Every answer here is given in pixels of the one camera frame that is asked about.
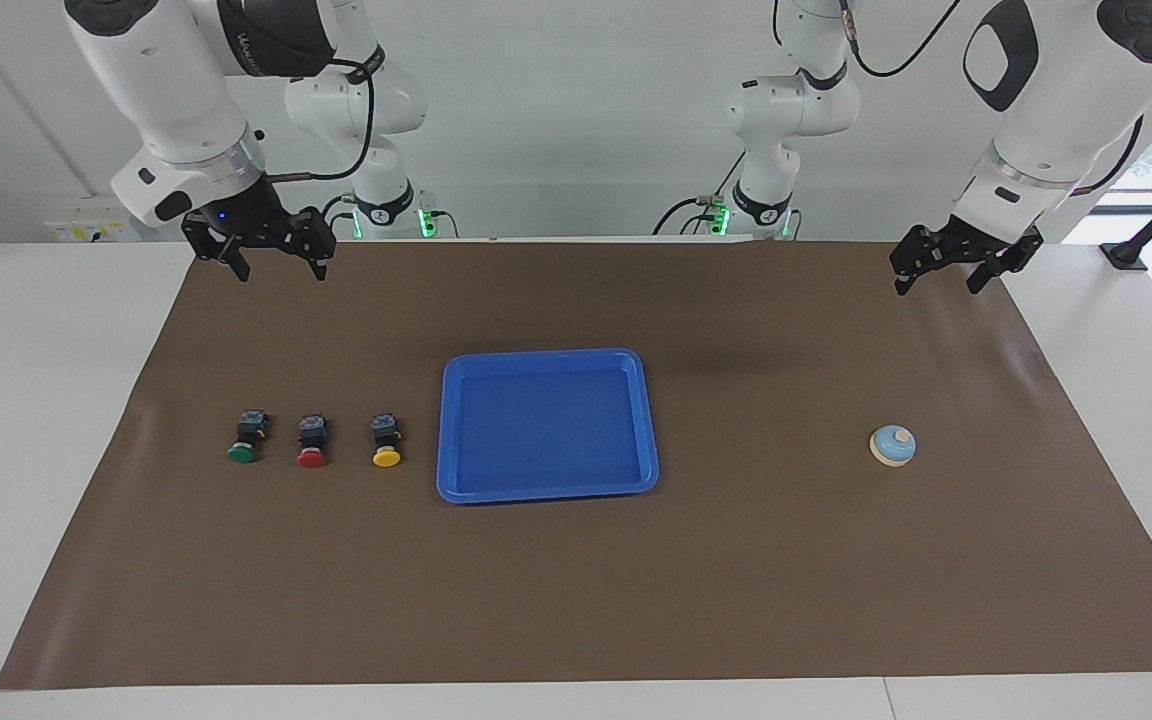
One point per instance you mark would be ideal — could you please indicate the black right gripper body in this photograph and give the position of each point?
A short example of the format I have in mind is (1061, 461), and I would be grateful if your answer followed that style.
(251, 225)

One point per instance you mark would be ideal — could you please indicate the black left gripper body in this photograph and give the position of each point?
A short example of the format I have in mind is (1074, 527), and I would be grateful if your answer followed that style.
(961, 243)

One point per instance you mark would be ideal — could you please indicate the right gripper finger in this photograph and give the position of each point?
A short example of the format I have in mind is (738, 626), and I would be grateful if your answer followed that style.
(319, 263)
(237, 262)

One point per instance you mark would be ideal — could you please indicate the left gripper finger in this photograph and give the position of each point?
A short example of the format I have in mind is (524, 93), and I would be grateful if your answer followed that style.
(986, 274)
(906, 277)

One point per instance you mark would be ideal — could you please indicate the green push button switch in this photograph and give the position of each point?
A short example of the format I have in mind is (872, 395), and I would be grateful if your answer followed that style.
(244, 452)

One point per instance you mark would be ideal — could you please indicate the red push button switch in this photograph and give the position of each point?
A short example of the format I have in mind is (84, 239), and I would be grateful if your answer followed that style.
(312, 458)

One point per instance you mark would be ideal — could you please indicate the yellow push button switch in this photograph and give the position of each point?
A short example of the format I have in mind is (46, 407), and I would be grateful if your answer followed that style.
(386, 457)

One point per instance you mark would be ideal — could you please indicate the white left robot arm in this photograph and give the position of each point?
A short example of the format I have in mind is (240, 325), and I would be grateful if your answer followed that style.
(1066, 90)

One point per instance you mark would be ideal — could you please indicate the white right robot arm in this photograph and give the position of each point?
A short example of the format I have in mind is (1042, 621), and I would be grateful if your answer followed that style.
(176, 90)

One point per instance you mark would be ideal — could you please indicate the light blue desk bell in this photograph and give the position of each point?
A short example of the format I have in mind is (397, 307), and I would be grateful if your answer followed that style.
(893, 447)

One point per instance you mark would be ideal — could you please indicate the blue plastic tray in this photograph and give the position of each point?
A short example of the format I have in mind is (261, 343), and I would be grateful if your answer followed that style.
(546, 430)

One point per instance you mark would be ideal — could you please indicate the brown table mat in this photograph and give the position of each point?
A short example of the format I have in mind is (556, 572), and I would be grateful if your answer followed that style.
(576, 580)

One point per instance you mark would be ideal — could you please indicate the white wall socket box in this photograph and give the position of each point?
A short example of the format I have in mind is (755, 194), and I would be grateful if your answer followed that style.
(86, 220)

